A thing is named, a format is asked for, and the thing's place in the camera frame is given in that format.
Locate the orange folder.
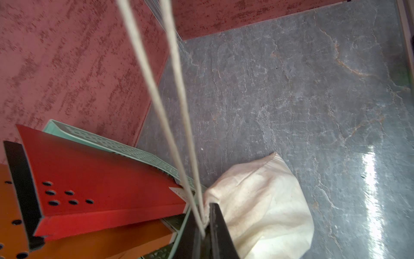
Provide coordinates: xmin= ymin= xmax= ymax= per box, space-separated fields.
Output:
xmin=1 ymin=165 xmax=177 ymax=259

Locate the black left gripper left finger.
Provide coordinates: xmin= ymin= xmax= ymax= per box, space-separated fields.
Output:
xmin=173 ymin=213 xmax=202 ymax=259

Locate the beige cloth soil bag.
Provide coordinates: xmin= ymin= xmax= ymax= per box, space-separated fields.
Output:
xmin=115 ymin=0 xmax=315 ymax=259

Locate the red folder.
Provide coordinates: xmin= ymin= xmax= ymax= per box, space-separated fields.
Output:
xmin=17 ymin=125 xmax=188 ymax=241

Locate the black folder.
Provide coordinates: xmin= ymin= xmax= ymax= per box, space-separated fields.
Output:
xmin=3 ymin=141 xmax=45 ymax=252

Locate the green perforated file organizer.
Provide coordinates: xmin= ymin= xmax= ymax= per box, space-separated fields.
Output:
xmin=43 ymin=119 xmax=194 ymax=259

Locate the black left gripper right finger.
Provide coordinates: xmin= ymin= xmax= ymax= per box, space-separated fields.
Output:
xmin=209 ymin=203 xmax=239 ymax=259

